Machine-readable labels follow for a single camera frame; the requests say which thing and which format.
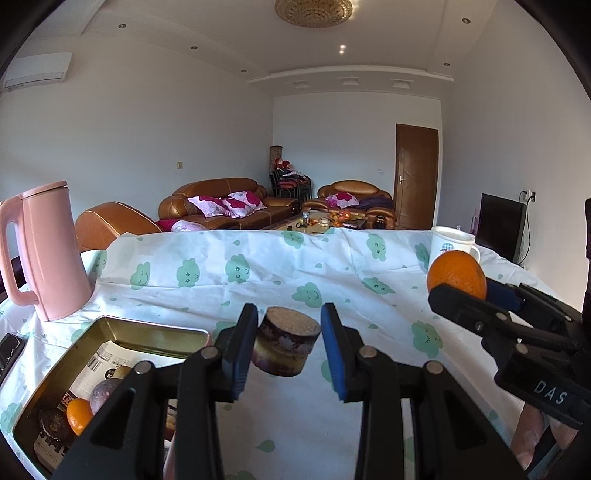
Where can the pink metal tin box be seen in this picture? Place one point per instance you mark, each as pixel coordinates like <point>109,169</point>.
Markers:
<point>162,338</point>

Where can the green-brown kiwi fruit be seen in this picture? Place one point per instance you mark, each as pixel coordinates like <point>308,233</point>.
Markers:
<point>121,372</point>

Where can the coffee table with items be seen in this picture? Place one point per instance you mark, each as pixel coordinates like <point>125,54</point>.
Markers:
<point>320,222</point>

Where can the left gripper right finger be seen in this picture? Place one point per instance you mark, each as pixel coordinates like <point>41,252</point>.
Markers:
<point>452,437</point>

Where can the pink electric kettle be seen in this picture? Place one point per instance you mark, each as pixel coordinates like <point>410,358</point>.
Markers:
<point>57,281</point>

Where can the white air conditioner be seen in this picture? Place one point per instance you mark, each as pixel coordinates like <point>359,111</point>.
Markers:
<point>36,70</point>

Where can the dark purple passion fruit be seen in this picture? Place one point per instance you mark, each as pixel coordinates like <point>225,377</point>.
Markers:
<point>101,392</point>

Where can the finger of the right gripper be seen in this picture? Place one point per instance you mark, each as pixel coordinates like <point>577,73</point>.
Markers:
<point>538,309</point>
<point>488,320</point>

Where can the white cartoon mug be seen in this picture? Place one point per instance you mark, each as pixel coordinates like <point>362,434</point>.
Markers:
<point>446,239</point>

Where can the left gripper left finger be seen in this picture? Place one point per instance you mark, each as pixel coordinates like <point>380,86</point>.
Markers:
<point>125,439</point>

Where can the printed paper leaflet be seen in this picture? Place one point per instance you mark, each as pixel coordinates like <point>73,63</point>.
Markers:
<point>75,376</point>

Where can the white green patterned tablecloth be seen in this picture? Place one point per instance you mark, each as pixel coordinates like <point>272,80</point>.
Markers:
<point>287,427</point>

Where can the orange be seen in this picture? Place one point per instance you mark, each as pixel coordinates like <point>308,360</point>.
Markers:
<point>459,270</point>
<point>79,414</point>

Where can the brown leather chair back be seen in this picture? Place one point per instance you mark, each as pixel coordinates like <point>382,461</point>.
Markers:
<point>97,227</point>

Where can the black television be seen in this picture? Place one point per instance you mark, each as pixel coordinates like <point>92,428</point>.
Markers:
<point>501,225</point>

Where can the stacked chairs in corner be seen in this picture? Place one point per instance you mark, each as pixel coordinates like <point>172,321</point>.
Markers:
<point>285,180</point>

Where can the brown leather armchair sofa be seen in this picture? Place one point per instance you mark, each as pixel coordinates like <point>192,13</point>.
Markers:
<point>356,196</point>

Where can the right hand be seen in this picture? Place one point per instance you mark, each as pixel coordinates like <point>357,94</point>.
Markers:
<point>531,426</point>

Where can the brown wooden door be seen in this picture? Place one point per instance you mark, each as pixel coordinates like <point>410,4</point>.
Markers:
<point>417,171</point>

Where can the brown leather long sofa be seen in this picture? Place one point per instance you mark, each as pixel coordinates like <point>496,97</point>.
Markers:
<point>238,202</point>

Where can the dark brown round fruit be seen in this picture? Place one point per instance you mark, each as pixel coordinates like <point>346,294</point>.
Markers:
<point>54,424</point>

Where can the black smartphone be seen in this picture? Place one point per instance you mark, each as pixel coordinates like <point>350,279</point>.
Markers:
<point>11,347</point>

